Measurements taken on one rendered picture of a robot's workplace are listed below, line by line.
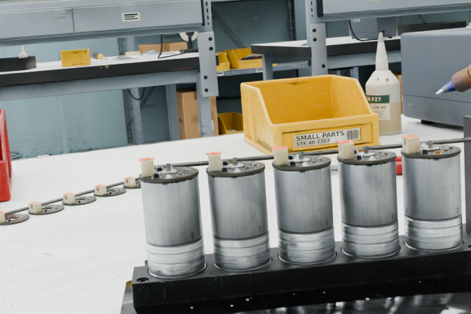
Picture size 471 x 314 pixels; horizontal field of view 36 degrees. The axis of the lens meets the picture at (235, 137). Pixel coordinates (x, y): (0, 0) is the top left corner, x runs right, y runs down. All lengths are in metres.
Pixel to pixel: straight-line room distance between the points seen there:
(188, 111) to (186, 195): 4.11
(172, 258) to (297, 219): 0.05
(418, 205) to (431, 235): 0.01
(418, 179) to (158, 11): 2.34
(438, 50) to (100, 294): 0.48
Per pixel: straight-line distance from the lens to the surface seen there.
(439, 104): 0.75
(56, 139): 4.74
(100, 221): 0.49
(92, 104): 4.74
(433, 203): 0.32
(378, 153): 0.32
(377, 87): 0.72
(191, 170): 0.31
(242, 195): 0.30
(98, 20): 2.59
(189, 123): 4.41
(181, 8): 2.64
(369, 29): 3.04
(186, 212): 0.30
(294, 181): 0.30
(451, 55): 0.73
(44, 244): 0.45
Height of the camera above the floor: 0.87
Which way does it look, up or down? 9 degrees down
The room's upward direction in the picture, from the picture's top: 4 degrees counter-clockwise
